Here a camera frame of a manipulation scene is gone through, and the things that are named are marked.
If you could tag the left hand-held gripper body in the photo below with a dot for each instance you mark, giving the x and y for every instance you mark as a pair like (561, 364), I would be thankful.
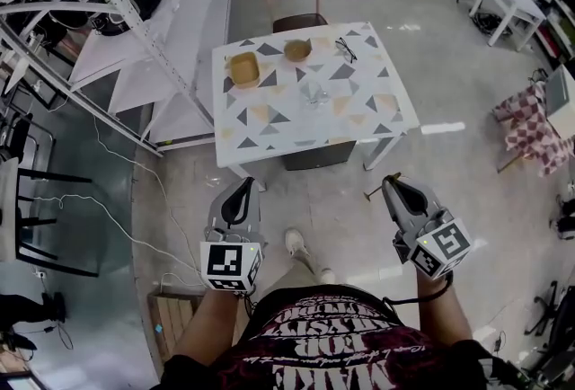
(229, 264)

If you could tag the person's right forearm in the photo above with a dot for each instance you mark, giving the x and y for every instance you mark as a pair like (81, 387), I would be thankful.
(442, 316)

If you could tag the round tan bowl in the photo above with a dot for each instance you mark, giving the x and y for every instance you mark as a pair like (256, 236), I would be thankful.
(297, 50)

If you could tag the black mini fridge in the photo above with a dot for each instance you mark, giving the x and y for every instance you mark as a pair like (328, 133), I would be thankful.
(316, 156)

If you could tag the white triangle-patterned table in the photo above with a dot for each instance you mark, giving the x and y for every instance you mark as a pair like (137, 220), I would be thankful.
(287, 132)

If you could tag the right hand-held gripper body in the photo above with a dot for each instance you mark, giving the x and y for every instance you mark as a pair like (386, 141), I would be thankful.
(442, 246)

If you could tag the person's dark printed shirt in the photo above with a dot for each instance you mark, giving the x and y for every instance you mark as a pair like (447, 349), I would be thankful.
(341, 348)

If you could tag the square tan bowl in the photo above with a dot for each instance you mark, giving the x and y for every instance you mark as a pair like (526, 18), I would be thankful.
(245, 70)

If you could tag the wooden-backed chair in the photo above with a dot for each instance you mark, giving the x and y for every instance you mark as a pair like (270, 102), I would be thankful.
(298, 22)

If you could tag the person's beige trousers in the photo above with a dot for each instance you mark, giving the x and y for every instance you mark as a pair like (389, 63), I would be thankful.
(301, 282)

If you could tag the wooden slatted pallet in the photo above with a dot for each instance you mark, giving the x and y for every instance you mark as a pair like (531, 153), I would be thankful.
(173, 321)

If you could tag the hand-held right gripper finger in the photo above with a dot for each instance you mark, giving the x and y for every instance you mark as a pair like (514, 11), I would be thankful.
(429, 199)
(395, 213)

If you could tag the black office chair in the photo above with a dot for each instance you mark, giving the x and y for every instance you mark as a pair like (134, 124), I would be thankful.
(552, 312)

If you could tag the red white checkered cloth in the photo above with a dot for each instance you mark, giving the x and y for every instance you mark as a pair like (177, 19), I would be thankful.
(530, 132)

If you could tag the clear drinking glass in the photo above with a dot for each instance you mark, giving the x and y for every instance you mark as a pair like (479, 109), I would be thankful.
(314, 94)

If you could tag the person's left forearm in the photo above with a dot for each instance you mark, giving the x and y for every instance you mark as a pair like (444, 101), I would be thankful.
(209, 325)

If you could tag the person's white shoe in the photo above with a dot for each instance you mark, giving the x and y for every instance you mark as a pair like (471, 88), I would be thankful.
(296, 242)
(328, 276)

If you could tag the white metal shelving rack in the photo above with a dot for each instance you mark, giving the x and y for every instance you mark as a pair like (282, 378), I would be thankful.
(179, 6)

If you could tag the black-framed eyeglasses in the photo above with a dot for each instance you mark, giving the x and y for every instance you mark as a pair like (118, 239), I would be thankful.
(347, 49)

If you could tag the black metal frame chair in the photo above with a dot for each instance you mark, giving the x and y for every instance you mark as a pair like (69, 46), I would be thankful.
(45, 177)

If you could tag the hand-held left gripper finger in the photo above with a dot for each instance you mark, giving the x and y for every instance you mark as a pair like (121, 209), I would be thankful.
(218, 213)
(253, 210)

